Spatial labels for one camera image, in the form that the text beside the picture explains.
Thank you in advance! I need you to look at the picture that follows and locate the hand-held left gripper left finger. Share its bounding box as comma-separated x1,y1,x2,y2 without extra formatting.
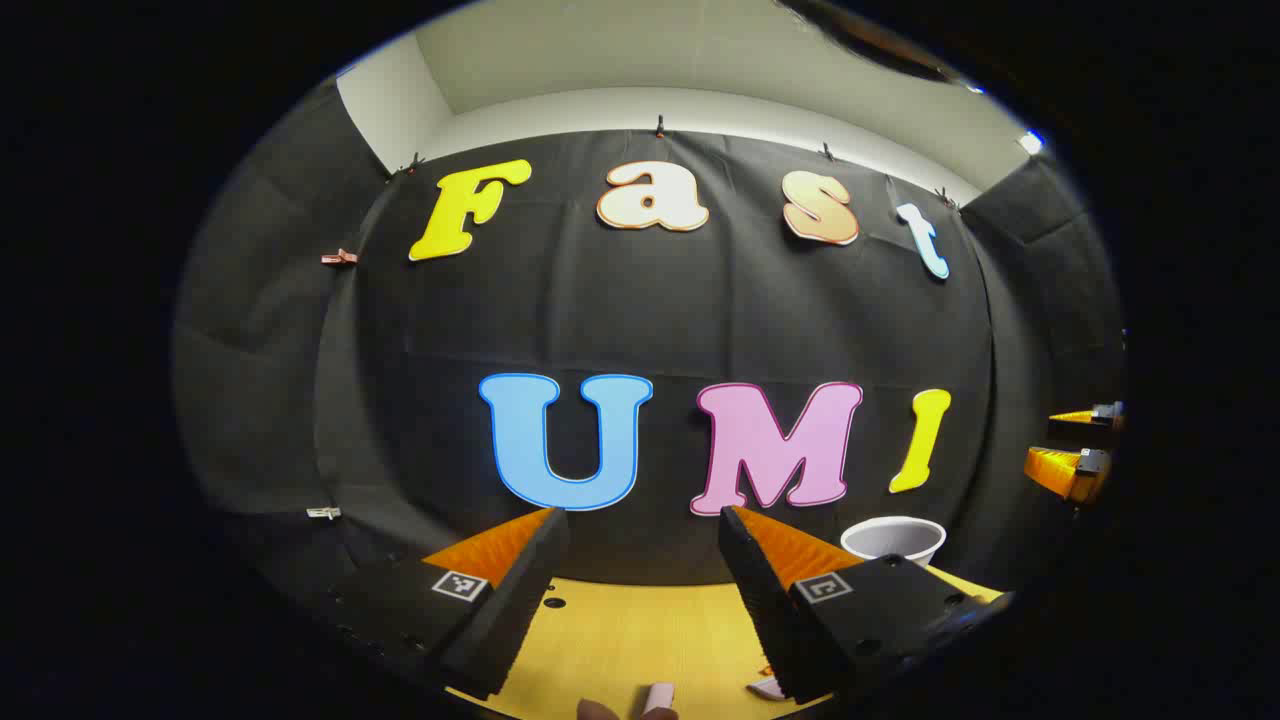
300,506,571,701

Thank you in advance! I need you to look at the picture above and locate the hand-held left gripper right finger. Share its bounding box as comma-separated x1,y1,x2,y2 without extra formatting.
717,505,1013,706

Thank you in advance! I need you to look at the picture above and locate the white ribbed garbage bin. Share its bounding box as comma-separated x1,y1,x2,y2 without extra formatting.
840,516,947,569

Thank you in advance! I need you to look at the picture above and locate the yellow wooden desktop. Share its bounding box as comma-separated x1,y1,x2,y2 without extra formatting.
445,565,1006,720

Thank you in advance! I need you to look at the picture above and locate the black backdrop cloth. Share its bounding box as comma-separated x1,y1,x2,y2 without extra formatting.
170,75,1131,601

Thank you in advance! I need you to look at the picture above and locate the dark overhead object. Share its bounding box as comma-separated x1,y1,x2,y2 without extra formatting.
775,0,986,93

